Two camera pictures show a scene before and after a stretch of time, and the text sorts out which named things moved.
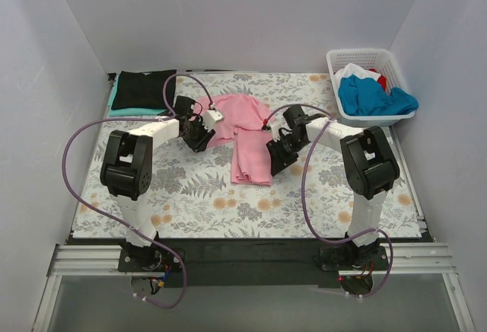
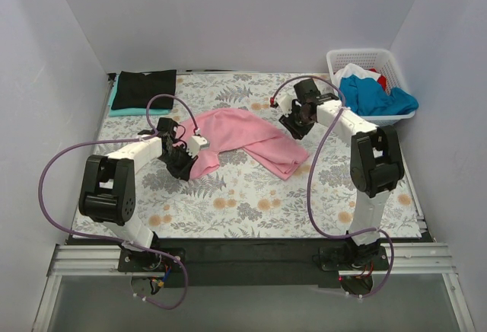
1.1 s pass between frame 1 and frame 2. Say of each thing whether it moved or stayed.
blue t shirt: stayed
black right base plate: stayed
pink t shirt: moved
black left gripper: moved
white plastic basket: stayed
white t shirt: stayed
